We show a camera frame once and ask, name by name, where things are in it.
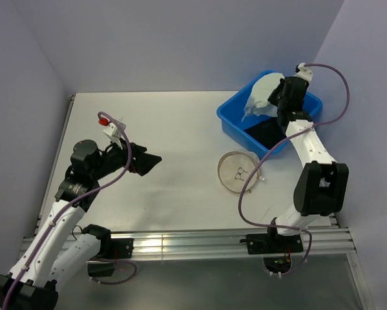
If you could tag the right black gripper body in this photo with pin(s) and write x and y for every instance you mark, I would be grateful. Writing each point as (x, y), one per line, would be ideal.
(276, 98)

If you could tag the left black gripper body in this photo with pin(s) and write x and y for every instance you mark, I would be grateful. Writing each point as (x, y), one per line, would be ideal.
(113, 159)

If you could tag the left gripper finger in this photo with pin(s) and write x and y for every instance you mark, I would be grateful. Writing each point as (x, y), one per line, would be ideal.
(137, 149)
(143, 163)

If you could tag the pale mint bra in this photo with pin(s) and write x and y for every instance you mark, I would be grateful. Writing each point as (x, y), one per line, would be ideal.
(257, 103)

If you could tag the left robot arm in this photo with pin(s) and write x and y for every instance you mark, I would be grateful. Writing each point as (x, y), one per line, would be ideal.
(36, 280)

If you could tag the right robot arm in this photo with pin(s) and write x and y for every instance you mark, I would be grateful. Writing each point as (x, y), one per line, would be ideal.
(321, 187)

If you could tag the black garment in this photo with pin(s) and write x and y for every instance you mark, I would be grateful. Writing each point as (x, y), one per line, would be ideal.
(268, 133)

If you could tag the blue plastic bin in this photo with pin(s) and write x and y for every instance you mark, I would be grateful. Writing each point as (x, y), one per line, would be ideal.
(232, 111)

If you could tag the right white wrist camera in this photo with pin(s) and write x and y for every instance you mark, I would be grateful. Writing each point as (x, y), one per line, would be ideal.
(304, 72)

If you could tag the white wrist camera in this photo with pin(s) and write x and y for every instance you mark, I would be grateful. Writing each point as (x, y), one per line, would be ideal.
(112, 131)
(304, 72)

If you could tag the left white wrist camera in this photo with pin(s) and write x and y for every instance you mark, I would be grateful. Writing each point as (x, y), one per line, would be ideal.
(112, 131)

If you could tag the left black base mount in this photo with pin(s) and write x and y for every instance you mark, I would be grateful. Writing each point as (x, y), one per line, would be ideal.
(111, 261)

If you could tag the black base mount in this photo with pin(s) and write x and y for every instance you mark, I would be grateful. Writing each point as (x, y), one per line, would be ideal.
(276, 244)
(111, 261)

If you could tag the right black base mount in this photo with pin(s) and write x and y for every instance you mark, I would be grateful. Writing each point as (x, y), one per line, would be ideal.
(276, 244)

